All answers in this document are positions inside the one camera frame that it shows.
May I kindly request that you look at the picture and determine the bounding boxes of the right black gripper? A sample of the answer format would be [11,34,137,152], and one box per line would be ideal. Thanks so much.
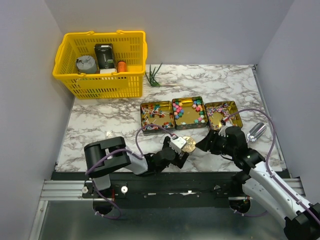
[194,128,236,157]

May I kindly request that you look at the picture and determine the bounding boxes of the round jar lid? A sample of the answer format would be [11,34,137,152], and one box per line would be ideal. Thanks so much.
[182,136,196,154]

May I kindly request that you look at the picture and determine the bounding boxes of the tin of rainbow lollipops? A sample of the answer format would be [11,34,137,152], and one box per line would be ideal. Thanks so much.
[204,100,238,130]

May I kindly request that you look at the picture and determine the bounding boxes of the tin of star candies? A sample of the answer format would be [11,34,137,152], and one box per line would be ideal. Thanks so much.
[171,96,208,130]

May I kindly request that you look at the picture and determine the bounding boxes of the tin of dark lollipops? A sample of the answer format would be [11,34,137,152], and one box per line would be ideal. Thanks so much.
[140,101,175,135]

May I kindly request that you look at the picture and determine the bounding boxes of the silver metal scoop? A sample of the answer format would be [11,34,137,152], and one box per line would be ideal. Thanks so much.
[246,122,267,143]

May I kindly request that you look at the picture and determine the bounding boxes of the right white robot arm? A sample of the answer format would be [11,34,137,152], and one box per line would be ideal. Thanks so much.
[195,126,320,240]

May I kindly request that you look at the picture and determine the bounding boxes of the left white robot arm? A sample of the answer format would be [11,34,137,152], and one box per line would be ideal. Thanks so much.
[84,136,191,198]

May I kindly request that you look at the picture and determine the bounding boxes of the green onion sprig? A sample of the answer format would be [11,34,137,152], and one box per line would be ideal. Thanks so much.
[145,63,179,87]

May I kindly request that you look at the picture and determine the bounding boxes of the orange bottle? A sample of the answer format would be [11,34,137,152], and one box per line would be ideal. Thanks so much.
[117,60,128,73]

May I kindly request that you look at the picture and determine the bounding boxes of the white box in basket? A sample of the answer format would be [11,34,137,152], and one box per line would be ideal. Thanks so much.
[99,68,117,74]

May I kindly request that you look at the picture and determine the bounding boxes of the yellow plastic shopping basket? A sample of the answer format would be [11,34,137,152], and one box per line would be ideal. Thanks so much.
[52,30,148,99]

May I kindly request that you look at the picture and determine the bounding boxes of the black carton box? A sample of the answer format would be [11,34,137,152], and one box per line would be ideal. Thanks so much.
[94,43,116,69]

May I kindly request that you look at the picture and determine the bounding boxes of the grey crumpled can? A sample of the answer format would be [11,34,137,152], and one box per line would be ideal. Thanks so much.
[75,55,98,74]

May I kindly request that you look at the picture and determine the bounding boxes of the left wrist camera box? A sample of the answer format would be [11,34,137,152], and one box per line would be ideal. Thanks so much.
[169,136,187,154]

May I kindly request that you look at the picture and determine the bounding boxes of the black mounting base rail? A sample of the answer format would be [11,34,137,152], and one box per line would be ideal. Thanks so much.
[51,172,248,210]

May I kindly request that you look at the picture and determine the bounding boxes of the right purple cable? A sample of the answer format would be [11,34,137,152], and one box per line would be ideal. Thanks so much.
[221,109,320,226]

